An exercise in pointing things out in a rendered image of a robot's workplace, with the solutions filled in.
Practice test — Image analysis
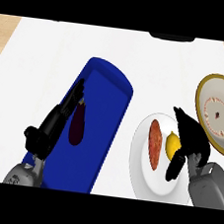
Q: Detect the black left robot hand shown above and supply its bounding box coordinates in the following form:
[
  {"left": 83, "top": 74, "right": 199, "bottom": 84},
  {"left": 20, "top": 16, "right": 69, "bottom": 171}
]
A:
[{"left": 20, "top": 71, "right": 87, "bottom": 165}]

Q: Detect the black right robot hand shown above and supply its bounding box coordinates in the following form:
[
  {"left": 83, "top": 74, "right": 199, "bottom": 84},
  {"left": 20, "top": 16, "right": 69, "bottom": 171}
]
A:
[{"left": 163, "top": 106, "right": 216, "bottom": 187}]

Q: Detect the yellow lemon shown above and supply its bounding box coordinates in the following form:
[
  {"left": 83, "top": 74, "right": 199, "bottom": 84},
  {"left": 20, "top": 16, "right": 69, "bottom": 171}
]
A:
[{"left": 163, "top": 129, "right": 184, "bottom": 163}]

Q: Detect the gold-rimmed white bowl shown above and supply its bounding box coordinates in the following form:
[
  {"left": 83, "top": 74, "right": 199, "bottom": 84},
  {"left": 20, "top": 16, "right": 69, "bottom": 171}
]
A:
[{"left": 187, "top": 71, "right": 224, "bottom": 160}]

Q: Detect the white round plate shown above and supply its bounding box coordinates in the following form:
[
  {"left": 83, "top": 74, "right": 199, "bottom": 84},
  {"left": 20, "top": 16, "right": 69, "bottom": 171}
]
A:
[{"left": 123, "top": 109, "right": 204, "bottom": 207}]

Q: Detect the dark purple eggplant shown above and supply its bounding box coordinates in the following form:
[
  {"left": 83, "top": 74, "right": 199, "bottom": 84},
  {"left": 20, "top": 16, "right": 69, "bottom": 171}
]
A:
[{"left": 66, "top": 97, "right": 89, "bottom": 148}]

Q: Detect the orange-brown sweet potato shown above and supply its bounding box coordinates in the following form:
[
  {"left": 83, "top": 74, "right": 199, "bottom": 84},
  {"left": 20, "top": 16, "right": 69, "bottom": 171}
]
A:
[{"left": 144, "top": 117, "right": 167, "bottom": 173}]

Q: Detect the blue rectangular tray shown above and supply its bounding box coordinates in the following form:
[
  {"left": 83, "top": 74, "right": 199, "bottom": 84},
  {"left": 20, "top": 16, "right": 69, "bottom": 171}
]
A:
[{"left": 19, "top": 49, "right": 138, "bottom": 198}]

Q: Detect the white placemat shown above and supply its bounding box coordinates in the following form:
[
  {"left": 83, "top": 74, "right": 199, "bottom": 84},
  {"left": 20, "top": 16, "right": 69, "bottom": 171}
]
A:
[{"left": 0, "top": 13, "right": 224, "bottom": 211}]

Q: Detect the black appliance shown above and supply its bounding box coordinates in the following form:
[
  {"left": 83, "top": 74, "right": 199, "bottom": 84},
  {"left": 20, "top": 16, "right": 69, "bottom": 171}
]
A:
[{"left": 148, "top": 32, "right": 196, "bottom": 44}]

